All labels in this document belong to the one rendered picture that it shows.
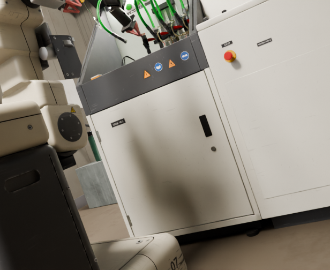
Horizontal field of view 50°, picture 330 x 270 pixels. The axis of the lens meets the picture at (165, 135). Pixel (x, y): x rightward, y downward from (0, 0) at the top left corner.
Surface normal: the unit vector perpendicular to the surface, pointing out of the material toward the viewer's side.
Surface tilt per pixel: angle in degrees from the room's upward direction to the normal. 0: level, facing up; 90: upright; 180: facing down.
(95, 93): 90
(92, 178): 90
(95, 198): 90
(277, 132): 90
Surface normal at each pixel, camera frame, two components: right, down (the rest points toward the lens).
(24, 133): 0.80, -0.26
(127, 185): -0.37, 0.18
